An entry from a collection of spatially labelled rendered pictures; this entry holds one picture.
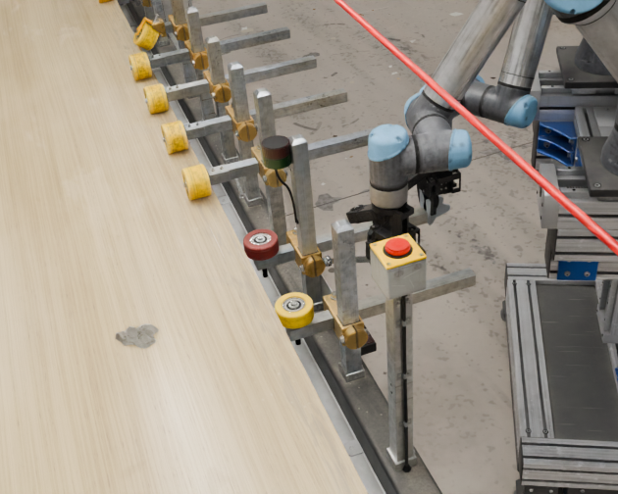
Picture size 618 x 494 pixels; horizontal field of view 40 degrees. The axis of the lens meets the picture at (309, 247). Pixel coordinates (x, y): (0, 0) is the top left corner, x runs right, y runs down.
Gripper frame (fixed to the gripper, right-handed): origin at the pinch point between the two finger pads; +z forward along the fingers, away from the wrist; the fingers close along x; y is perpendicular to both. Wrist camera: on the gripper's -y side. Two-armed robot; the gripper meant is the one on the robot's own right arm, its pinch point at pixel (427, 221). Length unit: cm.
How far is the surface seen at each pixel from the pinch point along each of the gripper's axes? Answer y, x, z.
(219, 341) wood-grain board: -60, -29, -8
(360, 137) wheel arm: -7.2, 23.5, -13.3
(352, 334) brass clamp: -33.0, -33.5, -3.2
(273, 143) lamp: -37, -4, -34
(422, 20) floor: 141, 294, 83
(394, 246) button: -33, -55, -41
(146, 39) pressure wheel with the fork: -44, 121, -11
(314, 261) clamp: -32.0, -7.9, -3.9
